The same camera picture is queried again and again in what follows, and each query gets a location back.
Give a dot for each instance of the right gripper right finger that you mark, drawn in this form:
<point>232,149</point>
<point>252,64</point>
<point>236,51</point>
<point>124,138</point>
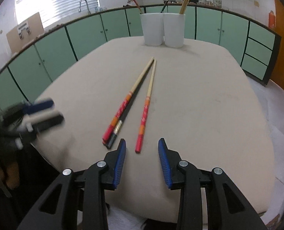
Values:
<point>227,207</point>

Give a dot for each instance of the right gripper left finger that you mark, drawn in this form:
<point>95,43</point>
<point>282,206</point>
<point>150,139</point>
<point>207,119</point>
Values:
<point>83,191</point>

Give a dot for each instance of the black chopstick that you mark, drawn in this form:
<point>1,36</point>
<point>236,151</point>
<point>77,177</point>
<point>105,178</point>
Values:
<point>121,120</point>

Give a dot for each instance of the red-ended wooden chopstick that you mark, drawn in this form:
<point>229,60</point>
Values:
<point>124,104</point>
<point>142,127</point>

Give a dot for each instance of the black spoon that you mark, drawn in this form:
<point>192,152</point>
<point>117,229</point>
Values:
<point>165,4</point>

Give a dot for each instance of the plain wooden chopstick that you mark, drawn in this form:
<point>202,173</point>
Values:
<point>184,6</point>

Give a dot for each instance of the green lower kitchen cabinets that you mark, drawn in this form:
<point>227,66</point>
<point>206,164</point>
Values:
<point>254,46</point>

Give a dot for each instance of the kitchen faucet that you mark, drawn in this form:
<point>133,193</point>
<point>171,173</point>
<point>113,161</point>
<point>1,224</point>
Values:
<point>84,4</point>

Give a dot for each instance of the cardboard box with picture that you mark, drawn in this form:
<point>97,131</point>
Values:
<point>24,33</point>

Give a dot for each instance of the beige tablecloth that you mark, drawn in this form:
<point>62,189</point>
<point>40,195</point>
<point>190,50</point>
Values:
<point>202,104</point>

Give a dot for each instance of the white twin utensil holder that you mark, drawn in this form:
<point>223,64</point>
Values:
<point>163,28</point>

